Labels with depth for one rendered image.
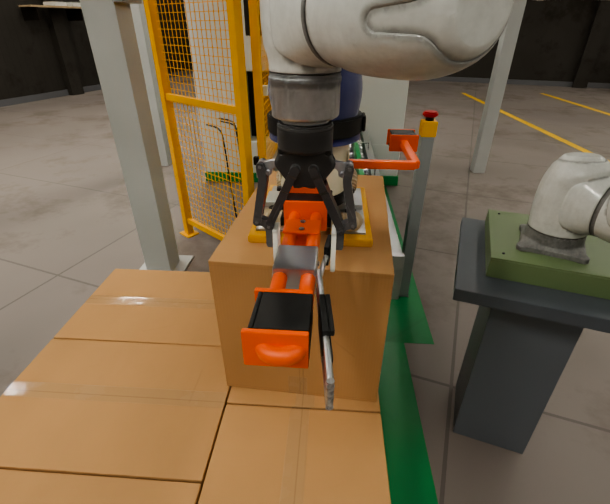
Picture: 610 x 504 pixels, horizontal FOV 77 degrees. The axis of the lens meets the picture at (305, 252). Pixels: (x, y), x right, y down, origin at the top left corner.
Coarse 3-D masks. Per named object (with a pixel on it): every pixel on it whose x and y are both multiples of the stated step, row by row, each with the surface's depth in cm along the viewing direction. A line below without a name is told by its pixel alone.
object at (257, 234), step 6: (270, 186) 117; (276, 186) 116; (252, 228) 93; (258, 228) 92; (264, 228) 92; (282, 228) 92; (252, 234) 90; (258, 234) 90; (264, 234) 90; (282, 234) 90; (252, 240) 90; (258, 240) 90; (264, 240) 90
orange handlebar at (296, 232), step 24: (408, 144) 113; (360, 168) 100; (384, 168) 100; (408, 168) 99; (312, 216) 70; (288, 240) 62; (312, 240) 62; (312, 288) 51; (264, 360) 41; (288, 360) 41
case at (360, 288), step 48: (384, 192) 117; (240, 240) 92; (384, 240) 91; (240, 288) 86; (336, 288) 83; (384, 288) 81; (240, 336) 94; (336, 336) 90; (384, 336) 88; (240, 384) 103; (288, 384) 100; (336, 384) 98
